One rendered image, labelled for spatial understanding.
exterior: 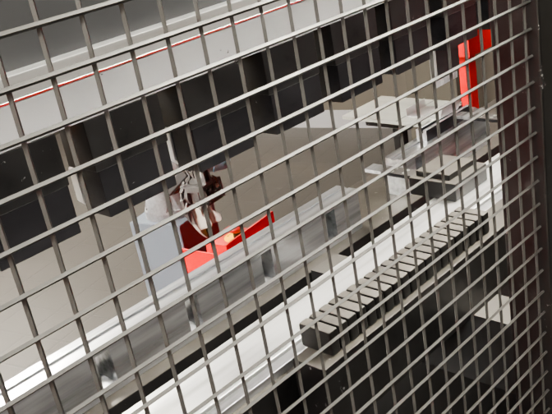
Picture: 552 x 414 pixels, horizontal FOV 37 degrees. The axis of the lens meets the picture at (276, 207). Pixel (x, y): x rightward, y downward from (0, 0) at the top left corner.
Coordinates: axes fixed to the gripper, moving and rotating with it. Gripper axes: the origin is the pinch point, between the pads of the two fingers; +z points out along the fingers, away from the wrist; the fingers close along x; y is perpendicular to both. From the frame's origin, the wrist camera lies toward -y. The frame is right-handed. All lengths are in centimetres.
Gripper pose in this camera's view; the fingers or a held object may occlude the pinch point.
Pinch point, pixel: (204, 232)
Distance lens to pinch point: 205.5
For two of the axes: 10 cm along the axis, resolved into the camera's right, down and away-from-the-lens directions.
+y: 7.9, 0.2, -6.1
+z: 2.4, 9.1, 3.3
